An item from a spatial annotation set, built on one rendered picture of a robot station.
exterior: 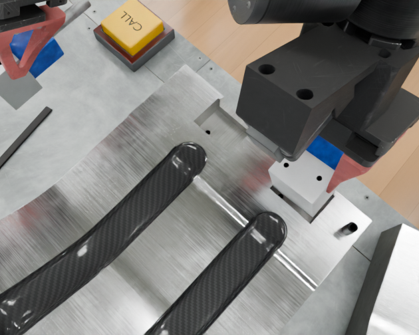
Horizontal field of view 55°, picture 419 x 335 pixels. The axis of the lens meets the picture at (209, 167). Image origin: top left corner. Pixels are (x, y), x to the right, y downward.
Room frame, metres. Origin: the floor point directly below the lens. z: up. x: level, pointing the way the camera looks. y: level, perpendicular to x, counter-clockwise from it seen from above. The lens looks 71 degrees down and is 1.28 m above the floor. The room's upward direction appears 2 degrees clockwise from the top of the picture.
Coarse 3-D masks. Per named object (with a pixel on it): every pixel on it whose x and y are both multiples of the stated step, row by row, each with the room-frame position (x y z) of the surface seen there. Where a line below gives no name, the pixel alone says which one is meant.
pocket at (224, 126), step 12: (216, 108) 0.22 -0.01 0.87; (228, 108) 0.21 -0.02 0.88; (204, 120) 0.20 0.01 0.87; (216, 120) 0.20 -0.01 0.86; (228, 120) 0.20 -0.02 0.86; (240, 120) 0.20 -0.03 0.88; (216, 132) 0.19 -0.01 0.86; (228, 132) 0.19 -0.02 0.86; (240, 132) 0.19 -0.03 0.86; (228, 144) 0.17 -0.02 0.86
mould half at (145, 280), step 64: (128, 128) 0.18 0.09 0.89; (192, 128) 0.18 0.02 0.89; (64, 192) 0.11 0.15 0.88; (128, 192) 0.11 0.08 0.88; (192, 192) 0.11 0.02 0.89; (256, 192) 0.11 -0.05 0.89; (0, 256) 0.04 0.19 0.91; (128, 256) 0.04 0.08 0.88; (192, 256) 0.05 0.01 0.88; (320, 256) 0.05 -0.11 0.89; (64, 320) -0.01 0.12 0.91; (128, 320) -0.01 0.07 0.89; (256, 320) -0.01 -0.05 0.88
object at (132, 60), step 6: (138, 0) 0.41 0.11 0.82; (144, 6) 0.40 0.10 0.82; (96, 30) 0.35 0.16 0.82; (168, 30) 0.36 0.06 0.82; (102, 36) 0.34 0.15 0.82; (162, 36) 0.35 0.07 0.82; (108, 42) 0.34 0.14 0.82; (150, 42) 0.34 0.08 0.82; (156, 42) 0.34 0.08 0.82; (114, 48) 0.33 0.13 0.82; (120, 48) 0.33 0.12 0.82; (144, 48) 0.33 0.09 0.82; (150, 48) 0.33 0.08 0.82; (120, 54) 0.32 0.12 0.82; (126, 54) 0.32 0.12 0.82; (138, 54) 0.32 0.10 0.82; (132, 60) 0.31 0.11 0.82
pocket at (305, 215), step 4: (272, 188) 0.12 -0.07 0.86; (276, 192) 0.12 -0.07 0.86; (280, 192) 0.12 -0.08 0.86; (280, 196) 0.12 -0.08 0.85; (284, 196) 0.11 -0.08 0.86; (332, 196) 0.11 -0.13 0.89; (284, 200) 0.11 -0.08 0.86; (288, 200) 0.11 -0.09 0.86; (328, 200) 0.11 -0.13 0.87; (288, 204) 0.11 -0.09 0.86; (292, 204) 0.11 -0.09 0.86; (324, 204) 0.11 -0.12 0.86; (296, 208) 0.10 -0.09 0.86; (300, 208) 0.10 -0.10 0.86; (324, 208) 0.10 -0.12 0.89; (300, 212) 0.10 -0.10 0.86; (304, 212) 0.10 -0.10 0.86; (320, 212) 0.09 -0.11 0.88; (304, 216) 0.09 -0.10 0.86; (308, 216) 0.09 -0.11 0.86; (316, 216) 0.09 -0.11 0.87; (308, 220) 0.09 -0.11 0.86; (312, 220) 0.09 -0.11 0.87
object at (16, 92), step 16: (80, 0) 0.29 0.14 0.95; (32, 32) 0.25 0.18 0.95; (16, 48) 0.23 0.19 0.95; (48, 48) 0.23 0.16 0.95; (0, 64) 0.21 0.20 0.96; (32, 64) 0.22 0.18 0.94; (48, 64) 0.23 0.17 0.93; (0, 80) 0.19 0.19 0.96; (16, 80) 0.20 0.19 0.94; (32, 80) 0.21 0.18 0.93; (16, 96) 0.19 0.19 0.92; (32, 96) 0.20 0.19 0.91
